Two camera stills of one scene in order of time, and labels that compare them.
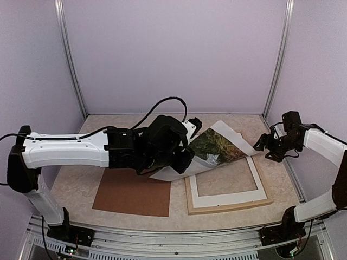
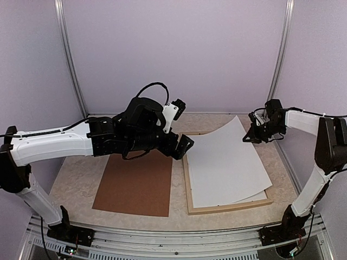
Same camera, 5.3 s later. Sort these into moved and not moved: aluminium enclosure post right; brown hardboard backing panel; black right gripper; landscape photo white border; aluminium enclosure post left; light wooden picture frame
Moved: black right gripper; landscape photo white border; light wooden picture frame
Not moved: aluminium enclosure post left; brown hardboard backing panel; aluminium enclosure post right
